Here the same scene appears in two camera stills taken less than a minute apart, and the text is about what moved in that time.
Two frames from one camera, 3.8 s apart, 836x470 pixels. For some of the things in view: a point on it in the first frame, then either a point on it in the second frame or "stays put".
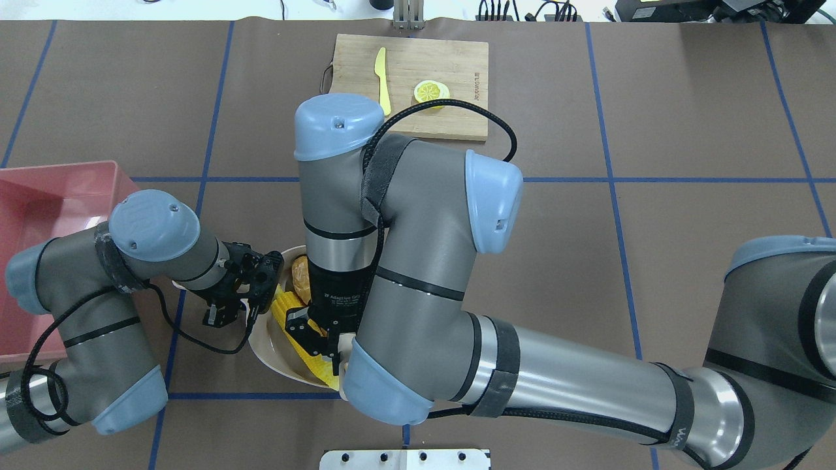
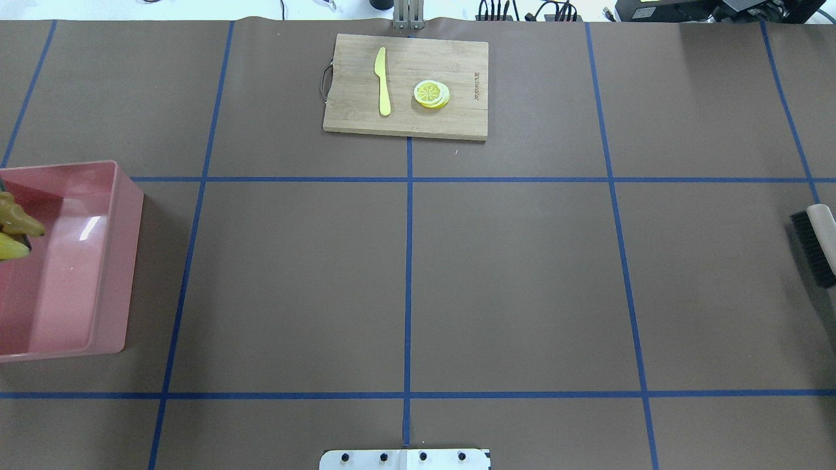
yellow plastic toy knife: (380, 70) stays put
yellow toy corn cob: (283, 301) to (10, 249)
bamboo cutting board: (463, 65) stays put
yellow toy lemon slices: (428, 89) stays put
